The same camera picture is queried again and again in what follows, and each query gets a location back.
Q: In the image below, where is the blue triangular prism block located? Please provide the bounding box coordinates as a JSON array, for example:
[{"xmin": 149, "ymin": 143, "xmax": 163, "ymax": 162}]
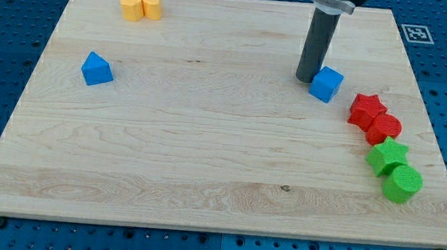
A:
[{"xmin": 81, "ymin": 52, "xmax": 114, "ymax": 86}]

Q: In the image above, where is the yellow heart block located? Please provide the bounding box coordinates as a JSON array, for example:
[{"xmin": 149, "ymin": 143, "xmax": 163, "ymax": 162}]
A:
[{"xmin": 141, "ymin": 0, "xmax": 163, "ymax": 21}]

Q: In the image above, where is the black bolt left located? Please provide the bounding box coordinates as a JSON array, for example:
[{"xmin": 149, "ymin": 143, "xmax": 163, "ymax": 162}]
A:
[{"xmin": 0, "ymin": 217, "xmax": 7, "ymax": 229}]

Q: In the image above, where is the red star block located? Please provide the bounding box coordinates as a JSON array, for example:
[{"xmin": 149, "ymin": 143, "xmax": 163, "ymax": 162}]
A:
[{"xmin": 347, "ymin": 93, "xmax": 388, "ymax": 132}]

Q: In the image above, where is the light wooden board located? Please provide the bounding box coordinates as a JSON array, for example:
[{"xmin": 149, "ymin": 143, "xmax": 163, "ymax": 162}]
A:
[{"xmin": 0, "ymin": 0, "xmax": 447, "ymax": 248}]

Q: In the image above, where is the blue cube block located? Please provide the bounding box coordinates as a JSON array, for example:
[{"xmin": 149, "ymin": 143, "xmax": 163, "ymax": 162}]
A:
[{"xmin": 308, "ymin": 67, "xmax": 344, "ymax": 103}]

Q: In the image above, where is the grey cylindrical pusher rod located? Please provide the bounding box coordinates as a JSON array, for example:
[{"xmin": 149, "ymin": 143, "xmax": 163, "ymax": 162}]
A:
[{"xmin": 296, "ymin": 9, "xmax": 340, "ymax": 83}]

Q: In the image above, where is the yellow hexagon block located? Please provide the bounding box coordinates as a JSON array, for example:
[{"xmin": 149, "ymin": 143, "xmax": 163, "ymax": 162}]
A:
[{"xmin": 119, "ymin": 0, "xmax": 143, "ymax": 21}]

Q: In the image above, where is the red cylinder block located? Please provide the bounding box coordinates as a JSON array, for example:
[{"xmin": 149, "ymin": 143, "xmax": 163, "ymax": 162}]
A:
[{"xmin": 366, "ymin": 114, "xmax": 402, "ymax": 146}]

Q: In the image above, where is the white fiducial marker tag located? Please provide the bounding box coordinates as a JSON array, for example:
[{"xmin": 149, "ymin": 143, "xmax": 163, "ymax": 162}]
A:
[{"xmin": 402, "ymin": 24, "xmax": 434, "ymax": 45}]

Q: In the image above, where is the green cylinder block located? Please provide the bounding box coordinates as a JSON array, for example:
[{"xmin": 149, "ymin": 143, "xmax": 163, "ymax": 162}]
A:
[{"xmin": 382, "ymin": 166, "xmax": 424, "ymax": 204}]

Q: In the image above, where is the green star block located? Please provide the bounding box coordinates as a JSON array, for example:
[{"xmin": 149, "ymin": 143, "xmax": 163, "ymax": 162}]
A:
[{"xmin": 366, "ymin": 136, "xmax": 409, "ymax": 177}]

